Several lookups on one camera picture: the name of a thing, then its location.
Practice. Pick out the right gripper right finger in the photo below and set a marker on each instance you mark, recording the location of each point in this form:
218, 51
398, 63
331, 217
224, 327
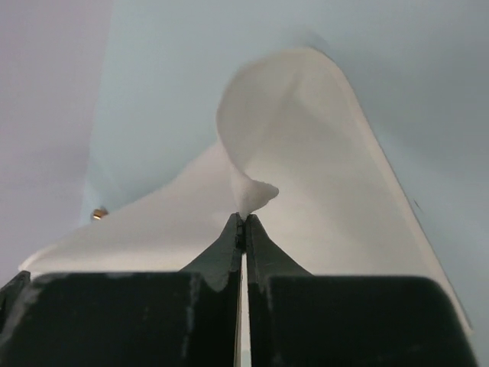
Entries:
301, 319

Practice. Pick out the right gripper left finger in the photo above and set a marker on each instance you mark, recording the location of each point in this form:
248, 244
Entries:
174, 318

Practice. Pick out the white cloth napkin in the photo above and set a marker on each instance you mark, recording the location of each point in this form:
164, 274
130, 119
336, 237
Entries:
295, 149

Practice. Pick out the copper spoon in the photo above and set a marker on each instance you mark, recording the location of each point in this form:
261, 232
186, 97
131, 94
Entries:
98, 213

